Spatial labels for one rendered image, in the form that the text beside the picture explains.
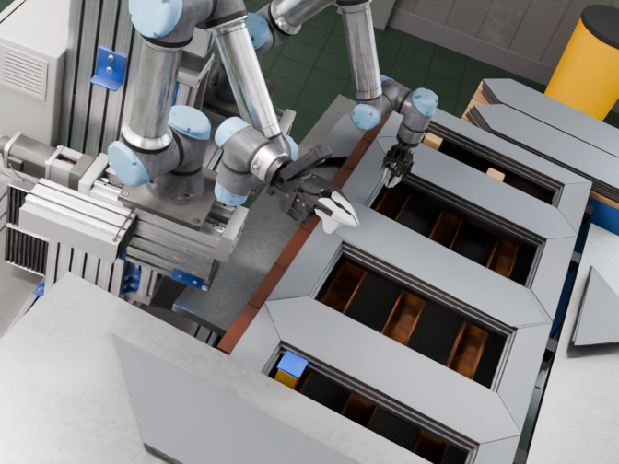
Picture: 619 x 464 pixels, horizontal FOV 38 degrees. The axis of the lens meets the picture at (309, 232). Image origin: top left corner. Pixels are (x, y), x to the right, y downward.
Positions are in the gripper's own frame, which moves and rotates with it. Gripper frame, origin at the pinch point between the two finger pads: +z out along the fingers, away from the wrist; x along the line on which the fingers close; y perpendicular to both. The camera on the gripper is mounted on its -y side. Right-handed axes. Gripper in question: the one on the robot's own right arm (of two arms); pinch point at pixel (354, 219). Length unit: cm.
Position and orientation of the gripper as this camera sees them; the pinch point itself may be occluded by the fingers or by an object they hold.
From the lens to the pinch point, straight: 175.5
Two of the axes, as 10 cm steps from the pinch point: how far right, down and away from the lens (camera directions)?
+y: -3.4, 7.4, 5.8
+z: 7.3, 6.0, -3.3
